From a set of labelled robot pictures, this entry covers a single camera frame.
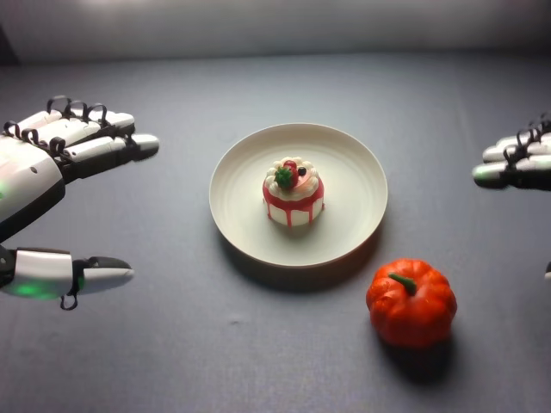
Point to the round cream plate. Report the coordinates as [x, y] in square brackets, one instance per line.
[297, 195]

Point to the orange toy pumpkin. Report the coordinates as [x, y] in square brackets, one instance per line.
[411, 303]

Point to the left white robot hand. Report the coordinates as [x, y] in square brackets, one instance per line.
[30, 172]

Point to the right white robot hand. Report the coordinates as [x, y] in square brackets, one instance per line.
[523, 165]

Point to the grey table cloth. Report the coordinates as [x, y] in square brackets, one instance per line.
[172, 344]

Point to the toy cake with strawberry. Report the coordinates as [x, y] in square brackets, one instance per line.
[294, 193]

